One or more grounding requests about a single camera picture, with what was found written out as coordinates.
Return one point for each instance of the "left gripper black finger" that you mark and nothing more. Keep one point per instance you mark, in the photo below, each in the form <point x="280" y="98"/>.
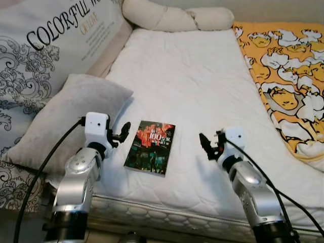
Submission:
<point x="125" y="129"/>
<point x="119" y="139"/>

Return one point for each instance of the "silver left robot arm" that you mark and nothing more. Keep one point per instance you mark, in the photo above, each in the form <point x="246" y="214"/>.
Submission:
<point x="76" y="187"/>

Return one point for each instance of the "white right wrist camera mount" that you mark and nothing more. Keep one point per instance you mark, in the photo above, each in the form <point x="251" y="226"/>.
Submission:
<point x="234" y="142"/>

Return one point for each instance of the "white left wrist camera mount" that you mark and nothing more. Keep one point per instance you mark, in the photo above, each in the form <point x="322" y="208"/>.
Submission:
<point x="96" y="127"/>

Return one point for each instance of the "dark red-green cover book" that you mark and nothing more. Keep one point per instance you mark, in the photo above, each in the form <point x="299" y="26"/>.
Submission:
<point x="149" y="149"/>

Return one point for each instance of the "white quilted mattress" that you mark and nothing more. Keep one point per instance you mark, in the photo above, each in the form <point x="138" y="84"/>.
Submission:
<point x="202" y="76"/>

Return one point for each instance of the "grey velvet pillow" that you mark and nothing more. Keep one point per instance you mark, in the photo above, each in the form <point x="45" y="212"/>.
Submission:
<point x="66" y="116"/>

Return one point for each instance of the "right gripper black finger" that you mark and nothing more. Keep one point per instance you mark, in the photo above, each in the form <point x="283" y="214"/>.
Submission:
<point x="212" y="154"/>
<point x="204" y="142"/>

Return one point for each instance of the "grey robot leg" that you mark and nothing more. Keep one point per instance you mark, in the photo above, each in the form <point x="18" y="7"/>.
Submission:
<point x="132" y="238"/>

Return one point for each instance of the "long beige bolster pillow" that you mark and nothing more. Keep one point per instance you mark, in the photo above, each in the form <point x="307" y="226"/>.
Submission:
<point x="162" y="15"/>

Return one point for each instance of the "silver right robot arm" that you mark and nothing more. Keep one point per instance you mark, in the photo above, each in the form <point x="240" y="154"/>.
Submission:
<point x="253" y="192"/>

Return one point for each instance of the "grey printed headboard cushion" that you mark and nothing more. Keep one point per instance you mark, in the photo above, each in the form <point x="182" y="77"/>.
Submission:
<point x="40" y="50"/>

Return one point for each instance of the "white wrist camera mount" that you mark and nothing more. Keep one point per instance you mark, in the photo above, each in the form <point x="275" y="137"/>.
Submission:
<point x="96" y="127"/>
<point x="234" y="142"/>

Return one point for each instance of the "yellow cartoon egg blanket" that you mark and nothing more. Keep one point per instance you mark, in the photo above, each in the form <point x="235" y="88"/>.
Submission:
<point x="288" y="76"/>

